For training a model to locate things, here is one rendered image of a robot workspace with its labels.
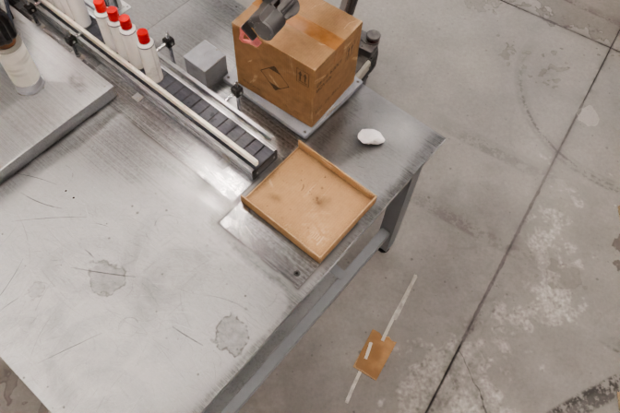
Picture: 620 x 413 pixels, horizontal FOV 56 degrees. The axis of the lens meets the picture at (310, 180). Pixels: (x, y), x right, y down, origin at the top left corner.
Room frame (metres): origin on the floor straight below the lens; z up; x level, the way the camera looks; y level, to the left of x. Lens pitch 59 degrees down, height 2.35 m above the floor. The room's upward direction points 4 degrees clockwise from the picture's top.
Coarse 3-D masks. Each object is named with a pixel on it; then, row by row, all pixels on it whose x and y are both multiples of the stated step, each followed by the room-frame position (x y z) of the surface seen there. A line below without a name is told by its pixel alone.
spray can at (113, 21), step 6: (114, 6) 1.31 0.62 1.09; (108, 12) 1.29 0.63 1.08; (114, 12) 1.29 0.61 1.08; (108, 18) 1.30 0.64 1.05; (114, 18) 1.28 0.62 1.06; (108, 24) 1.28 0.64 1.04; (114, 24) 1.28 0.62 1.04; (114, 30) 1.27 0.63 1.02; (114, 36) 1.27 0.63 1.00; (120, 36) 1.28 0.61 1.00; (114, 42) 1.28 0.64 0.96; (120, 42) 1.27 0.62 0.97; (120, 48) 1.27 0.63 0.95; (120, 54) 1.28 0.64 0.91; (126, 54) 1.28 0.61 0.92; (126, 60) 1.27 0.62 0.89
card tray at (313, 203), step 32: (288, 160) 0.97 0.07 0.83; (320, 160) 0.97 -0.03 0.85; (256, 192) 0.85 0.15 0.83; (288, 192) 0.86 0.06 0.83; (320, 192) 0.86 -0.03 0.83; (352, 192) 0.87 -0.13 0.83; (288, 224) 0.75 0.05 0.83; (320, 224) 0.76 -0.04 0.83; (352, 224) 0.75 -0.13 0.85; (320, 256) 0.64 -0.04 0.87
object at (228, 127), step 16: (96, 32) 1.40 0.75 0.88; (96, 48) 1.34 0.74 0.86; (176, 80) 1.21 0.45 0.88; (160, 96) 1.15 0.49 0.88; (176, 96) 1.15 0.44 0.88; (192, 96) 1.15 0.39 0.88; (208, 112) 1.09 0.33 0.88; (224, 128) 1.04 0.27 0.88; (240, 128) 1.04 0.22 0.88; (224, 144) 0.98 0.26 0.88; (240, 144) 0.98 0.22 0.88; (256, 144) 0.99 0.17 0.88
